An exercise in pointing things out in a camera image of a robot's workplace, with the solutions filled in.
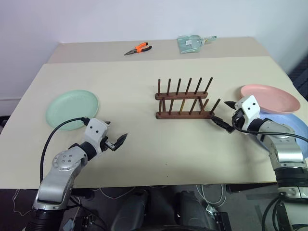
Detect black mesh chair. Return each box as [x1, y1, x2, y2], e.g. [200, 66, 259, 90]
[287, 56, 308, 97]

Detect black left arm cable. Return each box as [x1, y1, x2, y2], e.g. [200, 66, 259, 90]
[39, 116, 90, 183]

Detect orange handled pliers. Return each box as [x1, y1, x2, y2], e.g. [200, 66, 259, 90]
[124, 42, 153, 56]

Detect dark rounded shape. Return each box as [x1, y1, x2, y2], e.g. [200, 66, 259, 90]
[111, 189, 151, 231]
[175, 190, 218, 231]

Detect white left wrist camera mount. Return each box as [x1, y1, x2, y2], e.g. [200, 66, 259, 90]
[84, 118, 109, 154]

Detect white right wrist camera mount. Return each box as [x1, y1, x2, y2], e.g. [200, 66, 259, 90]
[234, 95, 262, 132]

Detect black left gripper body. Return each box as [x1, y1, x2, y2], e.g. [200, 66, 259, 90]
[100, 136, 116, 153]

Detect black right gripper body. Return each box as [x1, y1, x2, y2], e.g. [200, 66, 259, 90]
[231, 109, 246, 128]

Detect pink red plate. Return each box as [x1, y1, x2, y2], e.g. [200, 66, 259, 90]
[240, 84, 301, 115]

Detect blue plate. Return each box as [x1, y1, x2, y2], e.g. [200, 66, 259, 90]
[255, 113, 308, 159]

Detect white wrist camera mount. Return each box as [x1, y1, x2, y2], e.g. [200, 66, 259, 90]
[84, 118, 109, 154]
[234, 95, 262, 132]

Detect wooden dish rack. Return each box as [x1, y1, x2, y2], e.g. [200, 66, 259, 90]
[154, 77, 221, 120]

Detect thin white floor cable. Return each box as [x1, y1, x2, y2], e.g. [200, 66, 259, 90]
[12, 189, 37, 216]

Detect black floor box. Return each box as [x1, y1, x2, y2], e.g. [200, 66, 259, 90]
[211, 211, 232, 231]

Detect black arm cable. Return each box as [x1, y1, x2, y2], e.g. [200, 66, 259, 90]
[231, 120, 308, 141]
[39, 116, 90, 183]

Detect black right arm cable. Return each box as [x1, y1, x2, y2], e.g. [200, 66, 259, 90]
[231, 120, 308, 141]

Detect green dustpan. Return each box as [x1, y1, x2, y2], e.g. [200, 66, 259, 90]
[177, 35, 218, 54]

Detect green plate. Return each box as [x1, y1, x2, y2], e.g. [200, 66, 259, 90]
[45, 90, 100, 132]

